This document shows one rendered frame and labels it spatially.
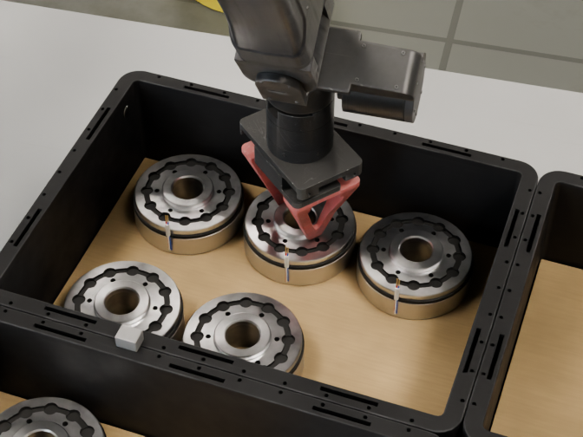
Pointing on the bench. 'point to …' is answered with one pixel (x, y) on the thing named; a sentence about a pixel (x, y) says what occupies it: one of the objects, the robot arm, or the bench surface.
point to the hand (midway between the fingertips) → (299, 213)
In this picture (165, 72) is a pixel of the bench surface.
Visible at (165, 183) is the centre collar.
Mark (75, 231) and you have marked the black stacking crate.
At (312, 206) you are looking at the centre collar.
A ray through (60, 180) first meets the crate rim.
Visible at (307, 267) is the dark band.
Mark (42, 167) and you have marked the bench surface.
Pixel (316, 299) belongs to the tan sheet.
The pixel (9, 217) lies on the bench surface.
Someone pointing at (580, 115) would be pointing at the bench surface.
